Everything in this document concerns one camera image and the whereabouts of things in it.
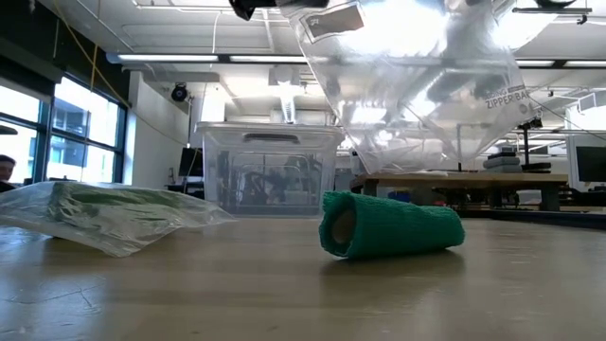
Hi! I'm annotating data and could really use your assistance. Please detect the clear plastic box lid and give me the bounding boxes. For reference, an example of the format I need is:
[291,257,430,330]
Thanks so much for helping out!
[194,121,346,152]

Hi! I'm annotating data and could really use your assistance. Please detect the clear plastic bag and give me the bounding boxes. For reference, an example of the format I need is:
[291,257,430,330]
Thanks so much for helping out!
[0,181,237,259]
[276,0,541,175]

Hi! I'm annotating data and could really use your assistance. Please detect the clear plastic storage box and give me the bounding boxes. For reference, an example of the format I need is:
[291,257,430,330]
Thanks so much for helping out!
[194,121,346,219]

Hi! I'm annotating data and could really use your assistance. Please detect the dark green elastic bandage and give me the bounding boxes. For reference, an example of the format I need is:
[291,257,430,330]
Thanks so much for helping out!
[46,182,200,238]

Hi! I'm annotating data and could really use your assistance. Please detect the teal elastic bandage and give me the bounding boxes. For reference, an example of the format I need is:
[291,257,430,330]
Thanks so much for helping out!
[318,190,466,260]

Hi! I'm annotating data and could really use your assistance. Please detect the black round ceiling spotlight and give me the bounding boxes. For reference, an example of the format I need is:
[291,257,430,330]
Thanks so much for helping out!
[169,82,189,103]

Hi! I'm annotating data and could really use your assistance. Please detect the black computer monitor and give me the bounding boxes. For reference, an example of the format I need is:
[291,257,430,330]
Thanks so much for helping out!
[178,147,205,179]
[567,135,606,195]

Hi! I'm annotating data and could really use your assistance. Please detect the large window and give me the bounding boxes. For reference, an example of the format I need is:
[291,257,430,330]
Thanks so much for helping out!
[0,78,129,187]

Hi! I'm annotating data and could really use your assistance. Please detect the person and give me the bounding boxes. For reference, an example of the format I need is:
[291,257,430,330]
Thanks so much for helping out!
[0,153,18,193]

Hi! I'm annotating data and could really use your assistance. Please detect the grey stacked trays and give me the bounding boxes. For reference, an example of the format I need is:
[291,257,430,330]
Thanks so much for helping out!
[482,151,523,174]

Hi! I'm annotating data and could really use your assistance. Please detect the long wooden workbench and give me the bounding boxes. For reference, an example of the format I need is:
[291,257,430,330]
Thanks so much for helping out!
[349,170,569,212]

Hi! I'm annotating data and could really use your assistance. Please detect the black pipe stand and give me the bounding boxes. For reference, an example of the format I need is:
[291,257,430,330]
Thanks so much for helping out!
[455,117,553,173]

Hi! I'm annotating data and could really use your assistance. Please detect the black ceiling light rail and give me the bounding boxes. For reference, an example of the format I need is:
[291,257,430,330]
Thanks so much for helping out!
[106,52,606,68]

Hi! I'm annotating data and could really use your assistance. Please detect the thin yellow cord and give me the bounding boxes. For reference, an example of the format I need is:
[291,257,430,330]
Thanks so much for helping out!
[51,0,190,184]

